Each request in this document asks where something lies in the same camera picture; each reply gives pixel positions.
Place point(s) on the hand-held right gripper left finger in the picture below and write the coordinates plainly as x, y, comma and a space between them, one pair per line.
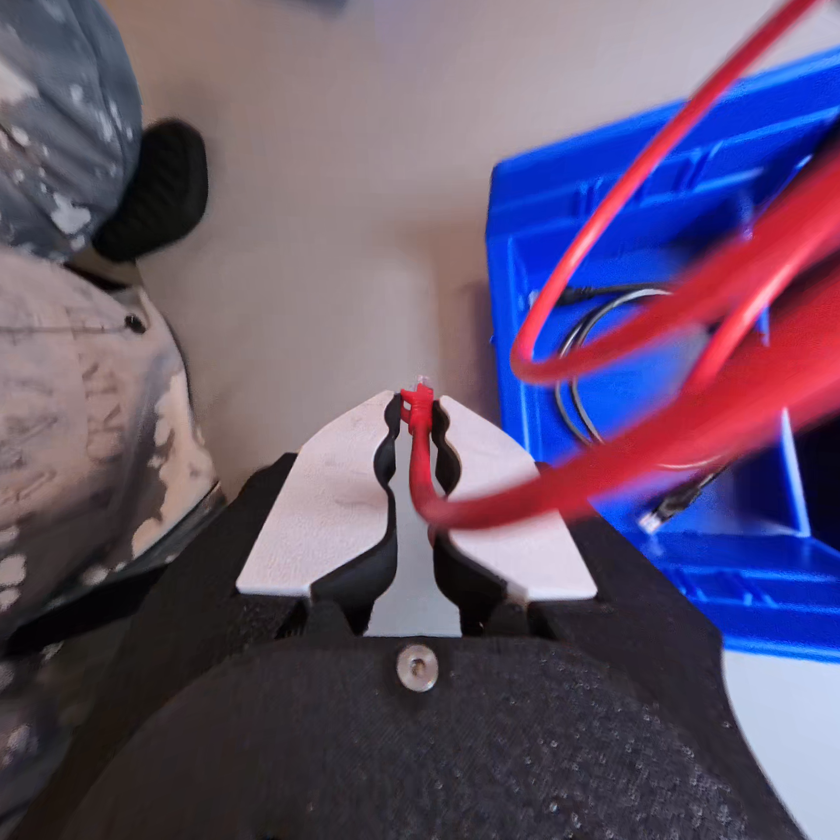
328, 512

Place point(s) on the person's left forearm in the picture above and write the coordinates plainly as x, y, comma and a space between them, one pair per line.
59, 131

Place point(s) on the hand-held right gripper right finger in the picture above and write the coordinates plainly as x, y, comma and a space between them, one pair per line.
518, 565

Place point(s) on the blue plastic bin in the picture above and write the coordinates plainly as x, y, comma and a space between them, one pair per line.
754, 590

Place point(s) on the person's grey splattered hoodie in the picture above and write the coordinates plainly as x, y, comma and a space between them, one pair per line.
65, 426

